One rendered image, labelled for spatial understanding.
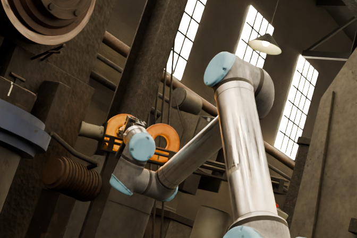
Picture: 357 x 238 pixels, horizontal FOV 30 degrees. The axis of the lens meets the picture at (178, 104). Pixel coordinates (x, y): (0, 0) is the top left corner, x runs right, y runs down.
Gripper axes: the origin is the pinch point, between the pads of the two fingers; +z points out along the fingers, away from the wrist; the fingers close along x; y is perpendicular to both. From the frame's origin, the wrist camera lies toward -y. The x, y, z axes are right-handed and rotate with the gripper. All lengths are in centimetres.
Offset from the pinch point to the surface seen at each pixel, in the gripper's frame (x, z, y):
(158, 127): -12.3, 2.6, 5.4
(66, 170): 18.4, -19.8, -17.7
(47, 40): 40.4, -2.5, 21.6
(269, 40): -359, 846, 108
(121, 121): 2.5, 1.7, 2.6
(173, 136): -19.7, 2.2, 4.3
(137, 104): -89, 400, -32
